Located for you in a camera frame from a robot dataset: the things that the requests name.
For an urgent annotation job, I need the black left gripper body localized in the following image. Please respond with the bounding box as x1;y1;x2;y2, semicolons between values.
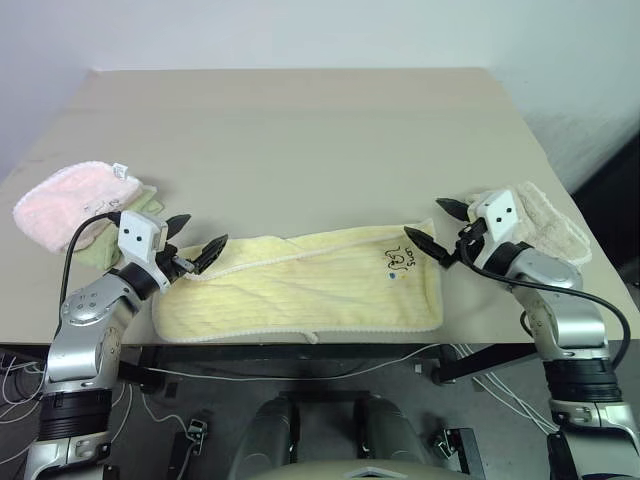
157;242;199;284

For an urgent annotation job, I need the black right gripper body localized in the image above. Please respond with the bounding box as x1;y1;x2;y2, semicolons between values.
441;219;489;266

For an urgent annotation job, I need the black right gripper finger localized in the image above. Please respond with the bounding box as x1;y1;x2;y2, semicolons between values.
435;197;472;222
403;225;449;266

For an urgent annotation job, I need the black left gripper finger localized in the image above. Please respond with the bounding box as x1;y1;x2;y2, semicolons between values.
164;213;193;242
191;234;231;276

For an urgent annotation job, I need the folded green towel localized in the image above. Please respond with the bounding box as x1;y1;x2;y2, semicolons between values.
67;183;169;270

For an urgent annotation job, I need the cream beige towel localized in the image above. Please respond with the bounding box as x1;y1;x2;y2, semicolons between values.
466;180;594;269

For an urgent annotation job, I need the yellow towel with black print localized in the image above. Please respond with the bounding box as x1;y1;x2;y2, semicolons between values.
151;216;444;346

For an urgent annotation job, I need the folded pink towel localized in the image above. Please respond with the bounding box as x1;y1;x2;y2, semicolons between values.
12;160;147;254

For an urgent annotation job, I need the small metal latch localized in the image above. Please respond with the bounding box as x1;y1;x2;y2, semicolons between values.
185;418;210;443
430;428;465;459

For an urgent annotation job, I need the dark grey rounded robot leg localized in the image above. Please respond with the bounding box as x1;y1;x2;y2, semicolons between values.
351;393;442;480
230;396;297;480

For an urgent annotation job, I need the beige rounded robot body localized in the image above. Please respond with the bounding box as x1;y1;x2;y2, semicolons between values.
257;460;469;480

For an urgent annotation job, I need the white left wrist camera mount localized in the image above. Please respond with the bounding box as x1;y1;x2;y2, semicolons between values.
117;210;172;292

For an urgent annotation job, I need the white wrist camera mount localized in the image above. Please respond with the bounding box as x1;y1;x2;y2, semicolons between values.
117;210;172;292
467;186;524;242

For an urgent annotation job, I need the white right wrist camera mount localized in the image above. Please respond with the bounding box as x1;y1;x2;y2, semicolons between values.
467;186;524;242

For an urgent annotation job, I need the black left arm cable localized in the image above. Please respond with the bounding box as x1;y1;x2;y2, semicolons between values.
58;211;124;321

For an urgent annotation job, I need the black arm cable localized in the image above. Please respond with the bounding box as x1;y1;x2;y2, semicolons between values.
58;211;124;321
455;234;632;374

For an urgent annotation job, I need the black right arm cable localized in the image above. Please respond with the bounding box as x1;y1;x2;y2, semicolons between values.
455;234;632;374

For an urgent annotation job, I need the black metal table frame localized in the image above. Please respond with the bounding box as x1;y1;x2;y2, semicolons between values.
0;343;547;397

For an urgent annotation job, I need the thin white cord bundle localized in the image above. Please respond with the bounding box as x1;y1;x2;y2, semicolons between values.
0;349;51;429
471;373;559;437

